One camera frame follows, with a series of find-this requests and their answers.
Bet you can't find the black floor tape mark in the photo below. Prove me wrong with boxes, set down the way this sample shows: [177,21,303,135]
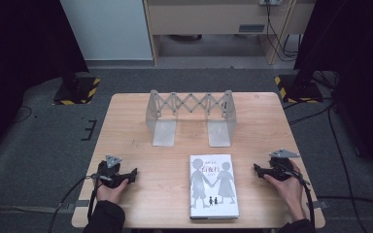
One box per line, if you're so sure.
[80,118,98,142]

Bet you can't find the striped black stand base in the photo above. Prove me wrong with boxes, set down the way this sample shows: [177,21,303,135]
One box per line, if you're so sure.
[52,75,102,106]
[274,73,324,105]

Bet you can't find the person's left hand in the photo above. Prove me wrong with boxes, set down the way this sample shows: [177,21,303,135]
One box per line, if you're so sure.
[95,178,130,205]

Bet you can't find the left hand-held gripper black cable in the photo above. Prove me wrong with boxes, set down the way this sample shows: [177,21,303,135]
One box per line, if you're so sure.
[48,174,102,233]

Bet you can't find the black hanging cables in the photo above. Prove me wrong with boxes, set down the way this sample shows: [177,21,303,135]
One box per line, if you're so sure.
[264,0,301,63]

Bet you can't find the right hand-held gripper black cable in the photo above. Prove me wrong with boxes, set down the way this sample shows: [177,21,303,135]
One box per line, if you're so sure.
[283,163,317,227]

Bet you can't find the white book with grey figures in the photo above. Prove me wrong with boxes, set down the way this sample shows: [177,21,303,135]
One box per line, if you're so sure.
[188,153,240,220]

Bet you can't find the hand-held gripper black cable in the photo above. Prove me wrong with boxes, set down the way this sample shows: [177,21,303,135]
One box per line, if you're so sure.
[283,163,317,227]
[48,174,102,233]

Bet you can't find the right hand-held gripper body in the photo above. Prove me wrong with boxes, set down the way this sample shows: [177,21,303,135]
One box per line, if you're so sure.
[262,149,301,183]

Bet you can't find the light wooden desk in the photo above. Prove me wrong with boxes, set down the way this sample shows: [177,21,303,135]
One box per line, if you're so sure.
[142,0,317,67]

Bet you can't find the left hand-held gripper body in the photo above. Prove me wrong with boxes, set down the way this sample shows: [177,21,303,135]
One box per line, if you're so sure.
[91,154,128,189]

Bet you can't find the black curtain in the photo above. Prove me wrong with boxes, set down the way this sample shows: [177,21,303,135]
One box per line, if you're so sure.
[293,0,373,187]
[0,0,89,169]

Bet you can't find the black floor cable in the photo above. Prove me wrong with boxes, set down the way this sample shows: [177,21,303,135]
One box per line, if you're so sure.
[12,105,34,124]
[283,96,335,126]
[327,105,370,233]

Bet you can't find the expandable metal book rack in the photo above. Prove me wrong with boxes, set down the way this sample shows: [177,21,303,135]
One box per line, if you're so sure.
[145,88,238,149]

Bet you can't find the white cabinet panel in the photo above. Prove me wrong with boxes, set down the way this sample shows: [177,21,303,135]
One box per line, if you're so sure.
[59,0,153,62]

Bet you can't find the person's right hand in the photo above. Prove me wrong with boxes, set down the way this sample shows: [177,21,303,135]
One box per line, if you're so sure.
[262,159,307,222]

